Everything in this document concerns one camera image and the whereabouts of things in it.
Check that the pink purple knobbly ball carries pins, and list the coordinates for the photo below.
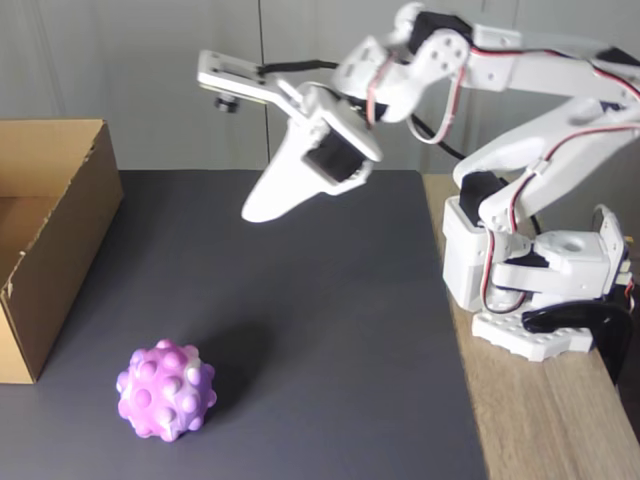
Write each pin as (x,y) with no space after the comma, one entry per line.
(160,395)

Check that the brown cardboard box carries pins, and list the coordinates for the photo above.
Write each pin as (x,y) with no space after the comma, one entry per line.
(75,225)

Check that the dark grey table mat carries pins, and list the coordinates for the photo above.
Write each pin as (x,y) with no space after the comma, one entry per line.
(300,325)

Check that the black table clamp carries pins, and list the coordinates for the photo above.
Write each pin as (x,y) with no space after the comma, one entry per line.
(610,340)

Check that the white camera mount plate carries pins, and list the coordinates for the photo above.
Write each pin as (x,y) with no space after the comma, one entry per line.
(225,75)

